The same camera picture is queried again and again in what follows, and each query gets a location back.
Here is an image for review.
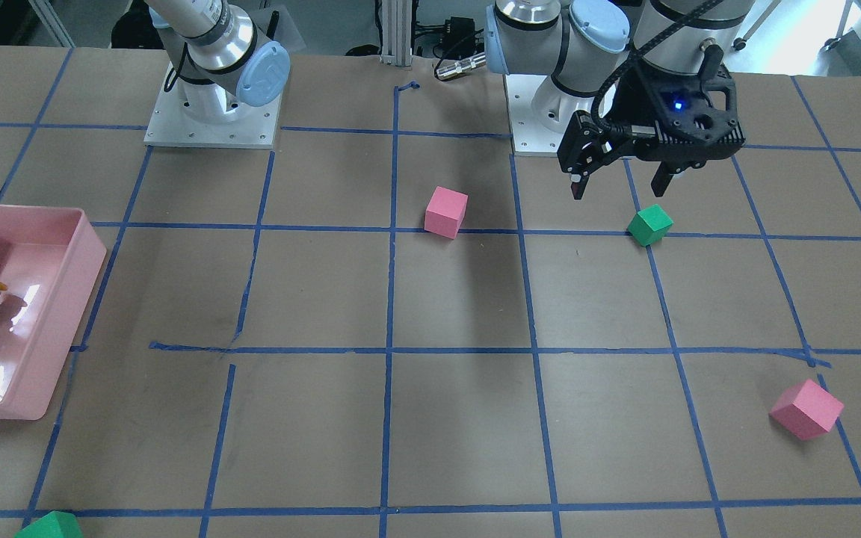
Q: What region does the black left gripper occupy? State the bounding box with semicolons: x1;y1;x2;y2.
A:
557;66;746;200

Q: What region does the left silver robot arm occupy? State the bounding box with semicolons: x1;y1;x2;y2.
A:
483;1;753;199

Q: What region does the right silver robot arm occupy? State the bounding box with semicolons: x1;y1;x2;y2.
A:
0;1;290;273

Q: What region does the green foam cube far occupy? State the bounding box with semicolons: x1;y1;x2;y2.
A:
626;204;674;247

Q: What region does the pink plastic bin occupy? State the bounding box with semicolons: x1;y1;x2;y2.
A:
0;205;106;420

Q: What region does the pink foam cube centre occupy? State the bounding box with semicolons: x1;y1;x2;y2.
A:
423;186;469;240

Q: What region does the pink foam cube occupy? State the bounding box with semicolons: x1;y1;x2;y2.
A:
423;186;469;240
769;379;845;442

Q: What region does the green foam cube near bin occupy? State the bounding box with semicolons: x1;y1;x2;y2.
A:
14;511;84;538

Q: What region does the pink foam cube far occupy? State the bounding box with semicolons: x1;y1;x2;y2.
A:
769;379;845;442

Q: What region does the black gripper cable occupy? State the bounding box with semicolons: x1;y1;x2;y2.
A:
591;0;723;139

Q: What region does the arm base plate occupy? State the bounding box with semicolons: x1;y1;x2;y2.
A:
503;74;595;157
143;78;283;150

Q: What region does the aluminium frame post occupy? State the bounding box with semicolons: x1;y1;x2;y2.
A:
374;1;416;70

